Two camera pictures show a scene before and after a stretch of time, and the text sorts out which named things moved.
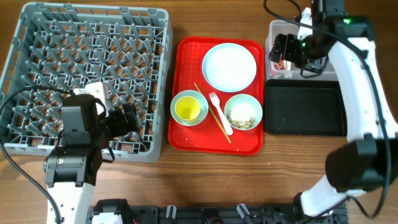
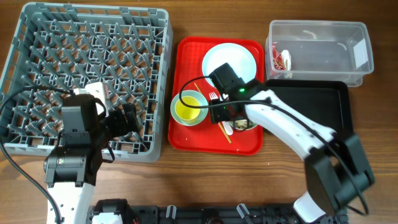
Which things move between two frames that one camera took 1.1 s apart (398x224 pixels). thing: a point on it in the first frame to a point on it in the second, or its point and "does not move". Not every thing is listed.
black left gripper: (121, 127) does not move
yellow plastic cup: (187, 107) does not move
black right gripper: (288, 42) to (217, 116)
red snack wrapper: (279, 65) does not move
